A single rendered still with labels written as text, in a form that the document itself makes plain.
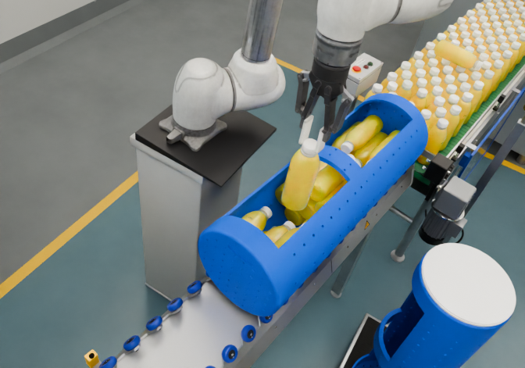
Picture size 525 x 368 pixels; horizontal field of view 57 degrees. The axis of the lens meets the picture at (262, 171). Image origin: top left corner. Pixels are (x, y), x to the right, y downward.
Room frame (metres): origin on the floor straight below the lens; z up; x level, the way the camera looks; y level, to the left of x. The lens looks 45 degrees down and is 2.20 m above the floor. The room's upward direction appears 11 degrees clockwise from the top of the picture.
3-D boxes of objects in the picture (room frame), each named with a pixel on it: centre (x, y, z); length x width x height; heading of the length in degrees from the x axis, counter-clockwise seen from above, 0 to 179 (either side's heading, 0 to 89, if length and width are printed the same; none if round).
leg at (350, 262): (1.40, -0.49, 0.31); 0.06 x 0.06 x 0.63; 58
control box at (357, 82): (1.82, -0.33, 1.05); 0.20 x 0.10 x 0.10; 148
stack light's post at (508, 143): (1.63, -0.98, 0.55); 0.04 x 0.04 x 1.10; 58
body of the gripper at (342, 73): (0.85, -0.10, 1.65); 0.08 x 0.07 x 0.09; 59
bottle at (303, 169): (0.84, -0.10, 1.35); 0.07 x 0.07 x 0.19
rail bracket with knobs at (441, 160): (1.42, -0.66, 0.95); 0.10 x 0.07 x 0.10; 58
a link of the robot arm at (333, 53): (0.85, -0.10, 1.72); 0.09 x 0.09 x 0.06
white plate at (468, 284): (0.86, -0.66, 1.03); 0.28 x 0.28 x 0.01
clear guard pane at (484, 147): (1.89, -1.03, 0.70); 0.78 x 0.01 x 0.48; 148
